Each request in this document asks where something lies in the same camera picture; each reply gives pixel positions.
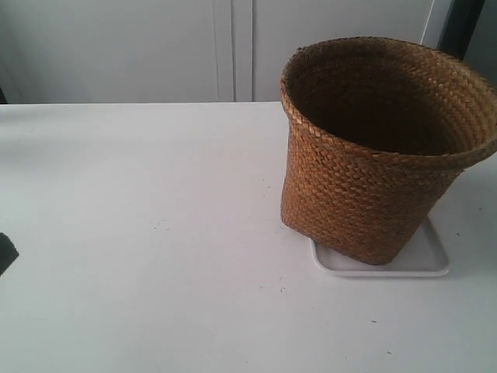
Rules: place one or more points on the dark vertical post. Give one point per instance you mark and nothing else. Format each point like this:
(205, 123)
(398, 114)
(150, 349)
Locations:
(459, 27)

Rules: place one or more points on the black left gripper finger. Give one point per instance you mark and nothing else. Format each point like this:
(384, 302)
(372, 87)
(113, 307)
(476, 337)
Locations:
(8, 253)

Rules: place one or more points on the brown woven basket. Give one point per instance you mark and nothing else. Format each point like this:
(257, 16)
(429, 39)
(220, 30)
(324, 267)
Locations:
(379, 129)

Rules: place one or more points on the white rectangular plastic tray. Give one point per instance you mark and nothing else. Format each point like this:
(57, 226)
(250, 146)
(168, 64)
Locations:
(424, 256)

